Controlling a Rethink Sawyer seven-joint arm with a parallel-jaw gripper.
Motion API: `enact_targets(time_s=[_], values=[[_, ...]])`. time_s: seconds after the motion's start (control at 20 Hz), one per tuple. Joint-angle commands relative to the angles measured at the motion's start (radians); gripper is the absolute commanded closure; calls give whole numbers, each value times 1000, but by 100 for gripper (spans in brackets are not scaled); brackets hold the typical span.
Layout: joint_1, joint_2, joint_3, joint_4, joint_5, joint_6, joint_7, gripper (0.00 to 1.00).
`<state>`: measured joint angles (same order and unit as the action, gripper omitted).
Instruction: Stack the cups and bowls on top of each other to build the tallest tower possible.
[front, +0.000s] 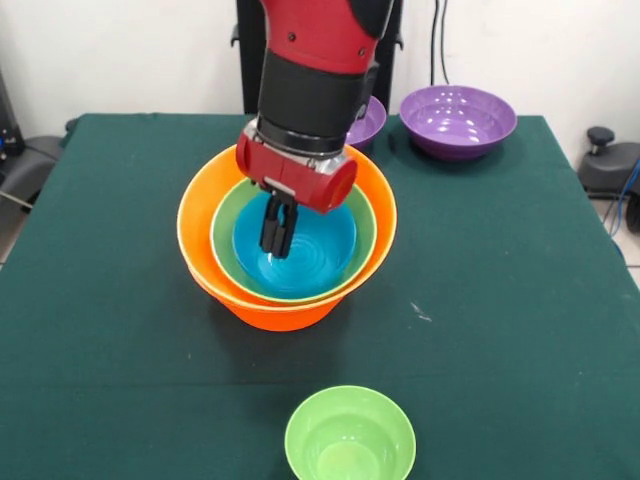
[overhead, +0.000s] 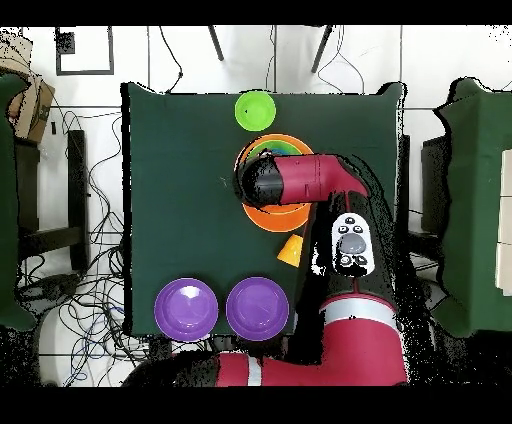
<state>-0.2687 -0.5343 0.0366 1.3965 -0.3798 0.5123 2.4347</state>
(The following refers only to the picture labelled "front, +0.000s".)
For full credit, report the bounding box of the small blue plastic bowl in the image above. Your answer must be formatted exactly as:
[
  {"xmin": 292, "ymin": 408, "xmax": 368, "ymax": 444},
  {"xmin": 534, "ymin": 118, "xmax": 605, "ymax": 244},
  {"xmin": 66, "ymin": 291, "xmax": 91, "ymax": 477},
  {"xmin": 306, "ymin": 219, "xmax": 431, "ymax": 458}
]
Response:
[{"xmin": 232, "ymin": 199, "xmax": 358, "ymax": 294}]

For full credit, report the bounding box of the large orange plastic bowl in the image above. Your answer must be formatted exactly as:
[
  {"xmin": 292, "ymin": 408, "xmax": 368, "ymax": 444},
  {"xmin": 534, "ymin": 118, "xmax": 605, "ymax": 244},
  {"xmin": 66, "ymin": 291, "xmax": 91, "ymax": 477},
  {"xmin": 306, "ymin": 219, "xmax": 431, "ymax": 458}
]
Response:
[
  {"xmin": 187, "ymin": 257, "xmax": 374, "ymax": 332},
  {"xmin": 176, "ymin": 144, "xmax": 399, "ymax": 304}
]

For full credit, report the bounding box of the blue cable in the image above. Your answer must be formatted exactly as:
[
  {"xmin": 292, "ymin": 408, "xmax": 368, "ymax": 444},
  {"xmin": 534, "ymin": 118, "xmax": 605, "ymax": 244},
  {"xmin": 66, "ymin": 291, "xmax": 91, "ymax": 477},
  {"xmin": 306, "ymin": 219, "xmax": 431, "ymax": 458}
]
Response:
[{"xmin": 603, "ymin": 158, "xmax": 640, "ymax": 237}]

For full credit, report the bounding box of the black round knob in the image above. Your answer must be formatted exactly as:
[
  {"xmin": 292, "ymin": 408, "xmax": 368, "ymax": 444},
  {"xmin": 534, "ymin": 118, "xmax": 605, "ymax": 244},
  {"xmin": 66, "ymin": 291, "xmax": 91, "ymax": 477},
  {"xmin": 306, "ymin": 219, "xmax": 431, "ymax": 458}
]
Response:
[{"xmin": 586, "ymin": 126, "xmax": 616, "ymax": 156}]

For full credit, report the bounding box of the black device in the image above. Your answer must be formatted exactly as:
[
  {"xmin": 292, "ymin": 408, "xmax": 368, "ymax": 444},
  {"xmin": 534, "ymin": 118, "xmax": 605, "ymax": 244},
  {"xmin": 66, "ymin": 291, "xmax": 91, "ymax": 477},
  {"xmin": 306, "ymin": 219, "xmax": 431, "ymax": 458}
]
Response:
[{"xmin": 0, "ymin": 67, "xmax": 25, "ymax": 160}]

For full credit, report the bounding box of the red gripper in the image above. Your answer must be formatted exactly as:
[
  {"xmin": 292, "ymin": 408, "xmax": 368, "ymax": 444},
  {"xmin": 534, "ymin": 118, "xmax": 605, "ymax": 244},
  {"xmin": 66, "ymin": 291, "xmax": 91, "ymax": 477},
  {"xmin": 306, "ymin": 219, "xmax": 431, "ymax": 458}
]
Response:
[{"xmin": 235, "ymin": 119, "xmax": 359, "ymax": 259}]

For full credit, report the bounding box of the small green plastic bowl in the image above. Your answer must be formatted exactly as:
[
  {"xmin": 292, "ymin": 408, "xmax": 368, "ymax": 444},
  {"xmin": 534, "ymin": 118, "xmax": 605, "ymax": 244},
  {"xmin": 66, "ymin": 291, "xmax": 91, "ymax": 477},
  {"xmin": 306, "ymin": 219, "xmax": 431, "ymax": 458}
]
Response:
[{"xmin": 284, "ymin": 384, "xmax": 418, "ymax": 480}]

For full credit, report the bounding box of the medium green plastic bowl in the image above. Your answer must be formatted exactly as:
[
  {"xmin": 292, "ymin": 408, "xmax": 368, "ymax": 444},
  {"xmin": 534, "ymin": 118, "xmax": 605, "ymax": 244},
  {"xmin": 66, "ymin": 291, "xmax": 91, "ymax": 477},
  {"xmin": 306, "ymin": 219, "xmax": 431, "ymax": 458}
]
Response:
[{"xmin": 210, "ymin": 177, "xmax": 378, "ymax": 304}]

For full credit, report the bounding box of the black wall cable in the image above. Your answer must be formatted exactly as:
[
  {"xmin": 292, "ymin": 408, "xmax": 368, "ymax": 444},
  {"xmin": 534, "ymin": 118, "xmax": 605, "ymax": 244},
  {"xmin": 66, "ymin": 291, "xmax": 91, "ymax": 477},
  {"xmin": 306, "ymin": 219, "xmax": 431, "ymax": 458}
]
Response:
[{"xmin": 430, "ymin": 0, "xmax": 452, "ymax": 90}]

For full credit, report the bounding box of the dark green tablecloth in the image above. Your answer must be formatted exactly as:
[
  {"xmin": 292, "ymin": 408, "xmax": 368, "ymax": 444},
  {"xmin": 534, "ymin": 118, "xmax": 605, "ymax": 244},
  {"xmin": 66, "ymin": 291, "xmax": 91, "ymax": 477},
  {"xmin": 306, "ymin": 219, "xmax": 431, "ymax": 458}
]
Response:
[{"xmin": 0, "ymin": 112, "xmax": 640, "ymax": 480}]

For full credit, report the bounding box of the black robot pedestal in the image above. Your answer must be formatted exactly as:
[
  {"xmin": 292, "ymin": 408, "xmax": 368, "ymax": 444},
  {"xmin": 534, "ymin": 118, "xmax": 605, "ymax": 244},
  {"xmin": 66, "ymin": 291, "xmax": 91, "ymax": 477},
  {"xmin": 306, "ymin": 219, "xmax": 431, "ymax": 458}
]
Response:
[{"xmin": 230, "ymin": 0, "xmax": 405, "ymax": 116}]

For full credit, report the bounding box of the purple plastic bowl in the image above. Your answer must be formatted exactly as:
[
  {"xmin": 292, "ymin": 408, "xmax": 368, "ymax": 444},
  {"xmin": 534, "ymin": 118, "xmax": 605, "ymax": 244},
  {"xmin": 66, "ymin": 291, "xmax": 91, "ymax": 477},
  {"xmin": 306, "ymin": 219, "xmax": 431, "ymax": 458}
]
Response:
[
  {"xmin": 398, "ymin": 84, "xmax": 518, "ymax": 161},
  {"xmin": 345, "ymin": 95, "xmax": 389, "ymax": 150}
]

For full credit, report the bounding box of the dark brown rounded base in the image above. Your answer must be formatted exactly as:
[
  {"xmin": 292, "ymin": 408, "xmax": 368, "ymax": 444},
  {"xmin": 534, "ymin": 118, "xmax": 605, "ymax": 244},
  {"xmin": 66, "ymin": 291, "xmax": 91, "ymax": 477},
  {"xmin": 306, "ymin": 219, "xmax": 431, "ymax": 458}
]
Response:
[{"xmin": 578, "ymin": 142, "xmax": 640, "ymax": 197}]

